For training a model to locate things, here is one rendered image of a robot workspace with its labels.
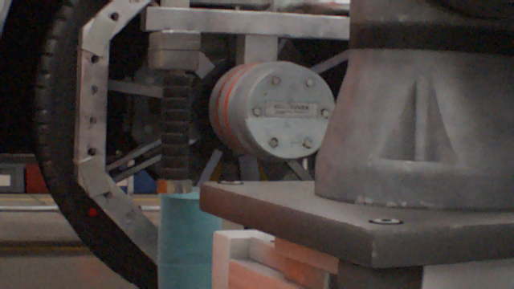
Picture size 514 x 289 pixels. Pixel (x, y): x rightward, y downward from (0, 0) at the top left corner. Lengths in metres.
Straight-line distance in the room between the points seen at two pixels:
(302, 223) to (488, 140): 0.11
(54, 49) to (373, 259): 1.11
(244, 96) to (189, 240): 0.21
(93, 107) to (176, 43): 0.25
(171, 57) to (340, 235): 0.78
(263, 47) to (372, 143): 0.97
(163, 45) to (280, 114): 0.21
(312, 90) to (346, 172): 0.82
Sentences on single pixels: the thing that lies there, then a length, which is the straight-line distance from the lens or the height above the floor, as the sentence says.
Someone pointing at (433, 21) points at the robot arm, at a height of 0.92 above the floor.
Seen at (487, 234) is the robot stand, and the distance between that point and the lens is 0.49.
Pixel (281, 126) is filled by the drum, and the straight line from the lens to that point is 1.35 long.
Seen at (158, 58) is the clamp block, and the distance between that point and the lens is 1.25.
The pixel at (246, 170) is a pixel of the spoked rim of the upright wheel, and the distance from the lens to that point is 1.60.
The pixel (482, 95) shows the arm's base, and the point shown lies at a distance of 0.54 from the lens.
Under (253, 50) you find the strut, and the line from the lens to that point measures 1.50.
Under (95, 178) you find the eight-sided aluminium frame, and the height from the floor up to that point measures 0.75.
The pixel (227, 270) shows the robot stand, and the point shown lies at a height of 0.75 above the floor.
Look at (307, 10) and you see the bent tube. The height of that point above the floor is 0.99.
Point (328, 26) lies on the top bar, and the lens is 1.33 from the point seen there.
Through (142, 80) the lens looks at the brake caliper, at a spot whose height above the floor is 0.89.
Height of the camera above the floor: 0.88
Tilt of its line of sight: 3 degrees down
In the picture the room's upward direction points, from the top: 2 degrees clockwise
